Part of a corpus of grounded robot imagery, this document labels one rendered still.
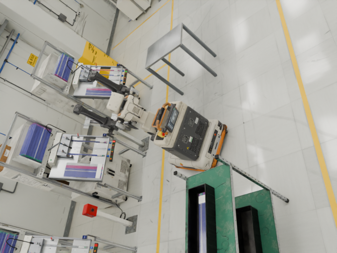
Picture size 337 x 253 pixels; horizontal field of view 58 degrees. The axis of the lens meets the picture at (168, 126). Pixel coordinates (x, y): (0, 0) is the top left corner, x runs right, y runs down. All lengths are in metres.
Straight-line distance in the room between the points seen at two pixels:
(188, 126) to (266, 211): 1.29
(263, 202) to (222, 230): 0.71
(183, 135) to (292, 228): 1.42
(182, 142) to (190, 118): 0.30
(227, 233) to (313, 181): 1.19
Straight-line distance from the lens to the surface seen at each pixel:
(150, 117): 3.63
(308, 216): 3.06
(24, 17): 6.96
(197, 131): 3.59
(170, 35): 4.53
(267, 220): 2.81
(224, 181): 2.37
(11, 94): 6.49
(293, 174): 3.23
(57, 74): 5.17
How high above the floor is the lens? 2.73
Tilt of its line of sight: 35 degrees down
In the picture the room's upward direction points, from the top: 58 degrees counter-clockwise
